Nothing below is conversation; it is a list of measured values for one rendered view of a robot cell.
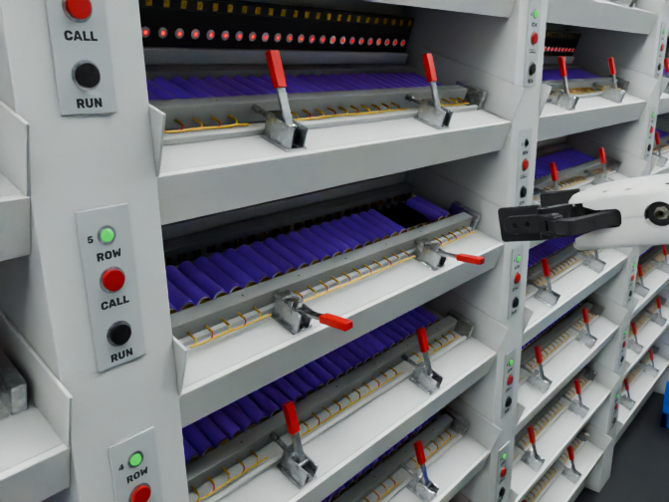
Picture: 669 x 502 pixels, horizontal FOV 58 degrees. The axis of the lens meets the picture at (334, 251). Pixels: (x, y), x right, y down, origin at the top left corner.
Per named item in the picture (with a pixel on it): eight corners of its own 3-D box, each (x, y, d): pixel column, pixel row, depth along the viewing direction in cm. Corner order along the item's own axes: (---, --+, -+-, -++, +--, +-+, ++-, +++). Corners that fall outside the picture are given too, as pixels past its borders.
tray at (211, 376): (494, 267, 97) (517, 215, 92) (173, 433, 53) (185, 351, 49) (398, 211, 107) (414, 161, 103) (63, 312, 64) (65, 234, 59)
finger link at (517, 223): (561, 245, 50) (489, 248, 54) (576, 237, 52) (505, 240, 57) (557, 207, 49) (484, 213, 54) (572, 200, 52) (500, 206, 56)
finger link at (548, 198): (609, 219, 58) (542, 223, 63) (619, 213, 60) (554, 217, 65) (605, 186, 58) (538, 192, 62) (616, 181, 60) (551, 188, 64)
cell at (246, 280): (219, 263, 70) (255, 292, 67) (206, 267, 69) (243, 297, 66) (221, 250, 69) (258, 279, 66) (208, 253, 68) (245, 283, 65)
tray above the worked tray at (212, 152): (501, 149, 92) (537, 59, 85) (151, 228, 48) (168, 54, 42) (398, 102, 102) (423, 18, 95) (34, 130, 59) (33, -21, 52)
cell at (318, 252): (294, 241, 79) (330, 265, 76) (284, 244, 78) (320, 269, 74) (297, 229, 78) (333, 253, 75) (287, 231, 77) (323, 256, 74)
